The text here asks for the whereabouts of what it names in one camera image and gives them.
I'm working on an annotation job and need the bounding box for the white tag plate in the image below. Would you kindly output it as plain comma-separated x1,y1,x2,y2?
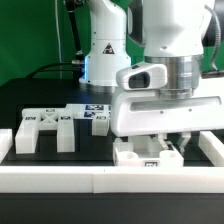
66,104,111,119

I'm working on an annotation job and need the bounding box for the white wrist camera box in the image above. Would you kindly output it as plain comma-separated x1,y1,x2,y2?
116,62,168,91

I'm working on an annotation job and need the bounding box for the white chair back frame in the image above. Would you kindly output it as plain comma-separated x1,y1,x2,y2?
15,108,75,154

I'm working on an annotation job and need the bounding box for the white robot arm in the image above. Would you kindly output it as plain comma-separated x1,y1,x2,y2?
65,0,224,137

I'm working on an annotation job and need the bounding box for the black cable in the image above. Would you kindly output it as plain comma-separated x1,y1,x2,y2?
25,0,86,80

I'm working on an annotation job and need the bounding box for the white chair seat part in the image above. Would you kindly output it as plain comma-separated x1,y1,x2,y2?
113,136,184,168

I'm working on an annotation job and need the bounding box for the white right fence rail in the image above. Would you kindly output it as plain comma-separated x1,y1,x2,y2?
198,131,224,167

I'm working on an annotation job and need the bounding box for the white front fence rail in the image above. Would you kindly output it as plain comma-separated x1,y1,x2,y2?
0,166,224,193

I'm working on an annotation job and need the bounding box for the white thin cable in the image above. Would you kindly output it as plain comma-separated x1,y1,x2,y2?
54,0,64,80

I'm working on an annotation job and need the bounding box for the white fence rail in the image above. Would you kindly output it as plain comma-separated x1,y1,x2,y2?
198,131,224,167
0,166,224,193

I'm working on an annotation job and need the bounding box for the white left fence block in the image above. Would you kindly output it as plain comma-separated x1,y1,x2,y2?
0,129,13,163

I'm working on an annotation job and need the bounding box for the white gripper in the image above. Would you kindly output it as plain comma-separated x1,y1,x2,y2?
110,89,224,153

